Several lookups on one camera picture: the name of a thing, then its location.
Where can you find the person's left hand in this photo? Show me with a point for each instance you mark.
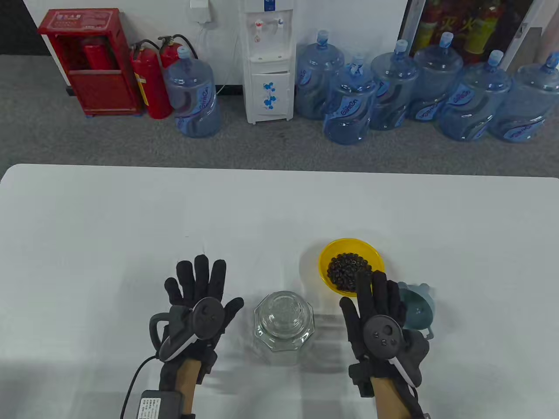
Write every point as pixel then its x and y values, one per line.
pixel 205 279

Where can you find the person's right hand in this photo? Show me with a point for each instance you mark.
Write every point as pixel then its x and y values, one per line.
pixel 371 297

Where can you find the pile of coffee beans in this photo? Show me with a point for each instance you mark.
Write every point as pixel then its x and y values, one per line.
pixel 345 270

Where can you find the blue-grey plastic funnel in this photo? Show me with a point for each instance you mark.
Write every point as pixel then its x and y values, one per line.
pixel 419 310

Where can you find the yellow bowl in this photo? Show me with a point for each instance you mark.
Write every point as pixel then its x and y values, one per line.
pixel 332 253

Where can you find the clear glass jar lid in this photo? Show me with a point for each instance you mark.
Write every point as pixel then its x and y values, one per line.
pixel 281 314

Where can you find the clear glass jar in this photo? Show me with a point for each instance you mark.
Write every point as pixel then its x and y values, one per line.
pixel 284 354

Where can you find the person's left forearm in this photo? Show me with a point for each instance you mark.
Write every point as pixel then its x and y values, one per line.
pixel 188 384

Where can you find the person's right forearm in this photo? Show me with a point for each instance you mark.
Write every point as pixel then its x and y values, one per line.
pixel 388 401

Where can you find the dark grey left hand controller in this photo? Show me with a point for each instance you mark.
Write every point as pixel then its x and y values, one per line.
pixel 205 316

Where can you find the dark grey hand controller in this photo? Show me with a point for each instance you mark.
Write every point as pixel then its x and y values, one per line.
pixel 205 316
pixel 384 334

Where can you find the dark grey right hand controller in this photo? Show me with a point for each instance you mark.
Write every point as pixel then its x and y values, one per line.
pixel 384 334

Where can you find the black labelled power pack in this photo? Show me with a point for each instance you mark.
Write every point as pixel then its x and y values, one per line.
pixel 157 408

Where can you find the blue water jug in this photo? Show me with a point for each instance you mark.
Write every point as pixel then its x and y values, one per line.
pixel 192 96

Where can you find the row of blue water jugs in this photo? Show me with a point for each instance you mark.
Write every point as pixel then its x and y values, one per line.
pixel 349 109

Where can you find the red fire extinguisher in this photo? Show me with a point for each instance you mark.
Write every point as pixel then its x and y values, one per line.
pixel 150 87
pixel 168 54
pixel 98 56

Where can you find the red fire extinguisher cabinet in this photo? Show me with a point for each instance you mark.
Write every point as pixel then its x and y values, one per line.
pixel 105 91

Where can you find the white water dispenser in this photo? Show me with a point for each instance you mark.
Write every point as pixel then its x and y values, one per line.
pixel 268 70

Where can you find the glass-door fire hydrant cabinet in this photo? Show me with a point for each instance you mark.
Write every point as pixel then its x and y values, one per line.
pixel 480 26

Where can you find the black door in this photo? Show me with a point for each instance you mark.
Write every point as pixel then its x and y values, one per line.
pixel 15 30

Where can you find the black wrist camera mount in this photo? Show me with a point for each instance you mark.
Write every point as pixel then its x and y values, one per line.
pixel 360 377

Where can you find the white wall box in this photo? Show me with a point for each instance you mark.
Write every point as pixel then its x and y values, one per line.
pixel 201 13

